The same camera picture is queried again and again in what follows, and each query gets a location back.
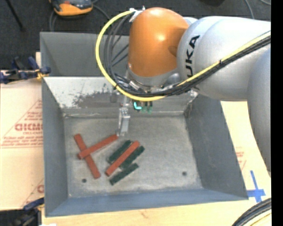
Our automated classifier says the grey metal bin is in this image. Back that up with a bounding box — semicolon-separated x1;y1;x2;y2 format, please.
39;31;249;218

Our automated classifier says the dark green flat block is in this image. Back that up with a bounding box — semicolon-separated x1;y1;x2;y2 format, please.
119;145;146;170
109;162;140;186
106;139;133;164

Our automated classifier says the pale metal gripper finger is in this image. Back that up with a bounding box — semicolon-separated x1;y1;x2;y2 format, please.
117;113;123;137
121;114;131;137

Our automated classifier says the red-brown flat block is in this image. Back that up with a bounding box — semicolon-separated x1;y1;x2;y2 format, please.
73;133;102;179
105;140;141;177
77;134;119;160

